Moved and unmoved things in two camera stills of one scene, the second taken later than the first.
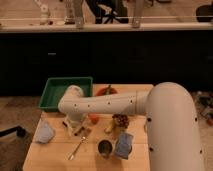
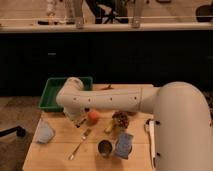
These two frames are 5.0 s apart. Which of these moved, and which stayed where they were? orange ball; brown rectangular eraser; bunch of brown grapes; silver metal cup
Moved: brown rectangular eraser
Stayed: silver metal cup; orange ball; bunch of brown grapes
